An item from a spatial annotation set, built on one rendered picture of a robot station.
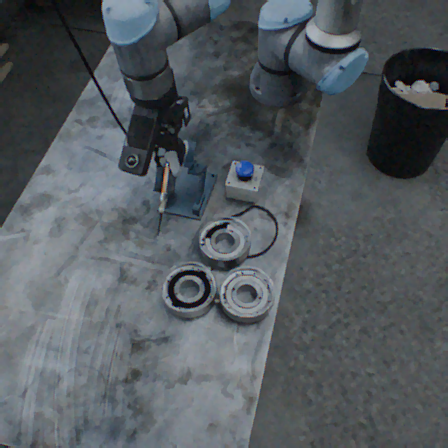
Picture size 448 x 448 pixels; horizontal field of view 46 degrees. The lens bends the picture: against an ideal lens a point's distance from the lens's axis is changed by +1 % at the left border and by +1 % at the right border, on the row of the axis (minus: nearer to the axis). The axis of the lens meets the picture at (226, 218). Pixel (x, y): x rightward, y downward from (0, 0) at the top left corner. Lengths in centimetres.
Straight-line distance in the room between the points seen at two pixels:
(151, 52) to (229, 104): 58
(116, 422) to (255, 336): 28
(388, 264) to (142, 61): 146
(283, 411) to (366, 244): 71
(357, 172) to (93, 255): 144
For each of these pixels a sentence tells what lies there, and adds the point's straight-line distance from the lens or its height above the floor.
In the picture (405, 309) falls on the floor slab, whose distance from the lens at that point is 197.
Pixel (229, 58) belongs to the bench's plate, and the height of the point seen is 80.
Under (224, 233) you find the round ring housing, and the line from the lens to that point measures 105.
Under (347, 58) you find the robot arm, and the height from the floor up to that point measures 102.
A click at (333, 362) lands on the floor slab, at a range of 184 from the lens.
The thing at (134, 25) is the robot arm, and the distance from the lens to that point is 75.
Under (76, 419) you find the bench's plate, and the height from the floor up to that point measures 80.
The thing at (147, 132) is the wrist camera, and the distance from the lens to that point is 86.
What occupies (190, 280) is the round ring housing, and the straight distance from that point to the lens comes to 100.
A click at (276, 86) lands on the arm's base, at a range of 130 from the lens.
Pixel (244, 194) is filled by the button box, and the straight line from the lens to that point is 111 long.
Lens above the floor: 171
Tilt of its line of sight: 56 degrees down
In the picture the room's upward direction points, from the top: 1 degrees counter-clockwise
